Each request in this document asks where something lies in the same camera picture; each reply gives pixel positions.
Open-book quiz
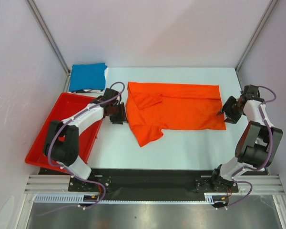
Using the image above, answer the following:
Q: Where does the white slotted cable duct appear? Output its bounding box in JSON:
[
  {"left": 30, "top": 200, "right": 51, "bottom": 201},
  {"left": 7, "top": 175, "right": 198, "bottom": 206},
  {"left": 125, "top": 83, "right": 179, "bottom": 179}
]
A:
[{"left": 34, "top": 192, "right": 229, "bottom": 205}]

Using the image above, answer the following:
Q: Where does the red plastic bin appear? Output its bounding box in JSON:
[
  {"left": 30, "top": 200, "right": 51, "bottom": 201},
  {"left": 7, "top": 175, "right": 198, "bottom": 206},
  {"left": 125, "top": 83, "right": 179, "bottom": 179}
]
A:
[{"left": 25, "top": 93, "right": 102, "bottom": 172}]

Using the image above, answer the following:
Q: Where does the purple cable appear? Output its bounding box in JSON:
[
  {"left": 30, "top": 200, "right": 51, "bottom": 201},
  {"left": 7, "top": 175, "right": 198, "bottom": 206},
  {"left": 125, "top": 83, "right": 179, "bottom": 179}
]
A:
[
  {"left": 34, "top": 82, "right": 126, "bottom": 217},
  {"left": 214, "top": 85, "right": 277, "bottom": 212}
]

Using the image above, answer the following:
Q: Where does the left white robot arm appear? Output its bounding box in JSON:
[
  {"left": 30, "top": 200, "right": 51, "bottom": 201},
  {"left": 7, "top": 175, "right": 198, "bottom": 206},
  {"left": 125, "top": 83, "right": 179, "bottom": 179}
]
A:
[{"left": 43, "top": 88, "right": 127, "bottom": 191}]

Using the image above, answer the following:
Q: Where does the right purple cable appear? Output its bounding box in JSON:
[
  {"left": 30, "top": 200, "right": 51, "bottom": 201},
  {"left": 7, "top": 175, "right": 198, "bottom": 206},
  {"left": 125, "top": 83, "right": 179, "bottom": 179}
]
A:
[{"left": 214, "top": 85, "right": 277, "bottom": 212}]

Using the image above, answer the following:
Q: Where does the orange t shirt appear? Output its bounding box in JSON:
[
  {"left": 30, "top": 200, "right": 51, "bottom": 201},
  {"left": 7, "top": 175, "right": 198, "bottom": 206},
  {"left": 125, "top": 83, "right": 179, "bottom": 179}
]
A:
[{"left": 126, "top": 82, "right": 226, "bottom": 147}]

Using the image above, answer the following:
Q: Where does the folded blue t shirt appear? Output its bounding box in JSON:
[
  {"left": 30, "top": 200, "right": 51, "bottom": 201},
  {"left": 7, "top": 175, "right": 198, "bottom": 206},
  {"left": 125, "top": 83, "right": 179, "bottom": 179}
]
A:
[{"left": 69, "top": 63, "right": 107, "bottom": 92}]

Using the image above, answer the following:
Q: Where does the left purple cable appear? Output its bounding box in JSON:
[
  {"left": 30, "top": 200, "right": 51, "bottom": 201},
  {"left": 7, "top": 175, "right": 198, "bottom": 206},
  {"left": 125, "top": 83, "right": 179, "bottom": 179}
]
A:
[{"left": 34, "top": 82, "right": 126, "bottom": 217}]

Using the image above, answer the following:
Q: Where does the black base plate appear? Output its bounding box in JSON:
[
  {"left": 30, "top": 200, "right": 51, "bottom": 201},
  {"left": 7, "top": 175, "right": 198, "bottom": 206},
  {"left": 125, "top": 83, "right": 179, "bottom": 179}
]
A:
[{"left": 68, "top": 169, "right": 239, "bottom": 202}]

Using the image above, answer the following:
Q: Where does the aluminium frame rail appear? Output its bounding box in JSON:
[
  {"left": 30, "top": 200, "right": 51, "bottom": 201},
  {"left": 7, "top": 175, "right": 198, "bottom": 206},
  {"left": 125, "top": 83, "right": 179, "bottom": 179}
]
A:
[{"left": 24, "top": 174, "right": 285, "bottom": 195}]

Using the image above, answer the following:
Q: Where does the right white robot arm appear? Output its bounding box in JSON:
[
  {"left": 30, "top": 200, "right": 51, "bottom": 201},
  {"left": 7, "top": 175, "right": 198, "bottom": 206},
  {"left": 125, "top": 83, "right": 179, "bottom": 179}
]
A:
[{"left": 210, "top": 85, "right": 283, "bottom": 192}]

